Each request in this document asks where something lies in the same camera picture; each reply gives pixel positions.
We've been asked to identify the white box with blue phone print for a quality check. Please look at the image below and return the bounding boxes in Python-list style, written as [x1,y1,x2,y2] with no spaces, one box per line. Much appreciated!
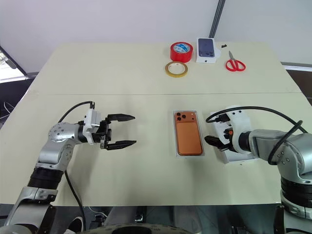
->
[195,37,221,65]

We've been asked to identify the dark side furniture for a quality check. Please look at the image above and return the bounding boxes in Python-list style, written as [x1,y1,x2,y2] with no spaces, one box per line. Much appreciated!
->
[279,61,312,104]

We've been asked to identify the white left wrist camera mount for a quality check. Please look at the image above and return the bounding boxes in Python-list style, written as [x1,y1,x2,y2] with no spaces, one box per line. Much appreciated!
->
[82,108,102,146]

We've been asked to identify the red tape roll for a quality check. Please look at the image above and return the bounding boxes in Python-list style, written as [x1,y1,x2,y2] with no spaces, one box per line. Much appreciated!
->
[170,41,194,62]

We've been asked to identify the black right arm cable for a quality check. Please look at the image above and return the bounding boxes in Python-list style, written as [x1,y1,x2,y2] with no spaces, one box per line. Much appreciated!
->
[205,105,309,166]

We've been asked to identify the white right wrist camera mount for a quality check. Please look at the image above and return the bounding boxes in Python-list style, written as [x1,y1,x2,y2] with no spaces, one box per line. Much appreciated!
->
[224,104,252,155]

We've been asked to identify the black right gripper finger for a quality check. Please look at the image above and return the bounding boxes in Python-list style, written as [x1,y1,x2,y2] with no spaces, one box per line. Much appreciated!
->
[204,135,224,148]

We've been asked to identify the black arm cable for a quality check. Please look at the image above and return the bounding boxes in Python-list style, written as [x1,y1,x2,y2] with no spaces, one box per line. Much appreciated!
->
[58,101,96,231]
[205,105,309,166]

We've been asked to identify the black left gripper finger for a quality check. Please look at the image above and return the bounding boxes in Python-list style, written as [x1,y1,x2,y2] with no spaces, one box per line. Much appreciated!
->
[105,140,137,151]
[108,113,136,123]

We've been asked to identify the orange smartphone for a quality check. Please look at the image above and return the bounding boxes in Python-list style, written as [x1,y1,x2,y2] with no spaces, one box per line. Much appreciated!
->
[173,111,204,156]

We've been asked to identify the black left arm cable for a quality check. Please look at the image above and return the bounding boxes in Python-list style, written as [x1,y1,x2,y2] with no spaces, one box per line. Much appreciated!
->
[58,101,96,231]

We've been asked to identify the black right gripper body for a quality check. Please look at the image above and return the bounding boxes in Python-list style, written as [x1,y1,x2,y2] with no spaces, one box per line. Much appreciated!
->
[220,126,234,152]

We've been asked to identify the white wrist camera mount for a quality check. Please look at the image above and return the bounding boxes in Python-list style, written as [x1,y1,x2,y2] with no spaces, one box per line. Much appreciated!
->
[82,108,102,146]
[224,104,252,155]

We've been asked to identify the black metal frame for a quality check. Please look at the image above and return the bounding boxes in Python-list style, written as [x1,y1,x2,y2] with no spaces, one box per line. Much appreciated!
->
[0,44,28,81]

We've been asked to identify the red handled scissors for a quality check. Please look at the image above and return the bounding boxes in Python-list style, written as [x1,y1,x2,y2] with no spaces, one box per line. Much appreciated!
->
[224,50,247,72]

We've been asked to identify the yellow tape roll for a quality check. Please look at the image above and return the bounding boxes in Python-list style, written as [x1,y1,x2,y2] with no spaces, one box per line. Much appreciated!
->
[164,61,189,79]

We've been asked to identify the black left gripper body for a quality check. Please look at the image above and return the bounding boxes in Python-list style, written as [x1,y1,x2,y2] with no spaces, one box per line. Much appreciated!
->
[93,117,113,150]

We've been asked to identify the grey striped wall strip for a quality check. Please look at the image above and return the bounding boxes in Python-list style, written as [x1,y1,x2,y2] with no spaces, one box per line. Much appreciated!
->
[208,0,226,39]

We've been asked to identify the white phone box tray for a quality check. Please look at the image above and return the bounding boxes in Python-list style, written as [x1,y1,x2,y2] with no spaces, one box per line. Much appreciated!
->
[172,109,205,158]

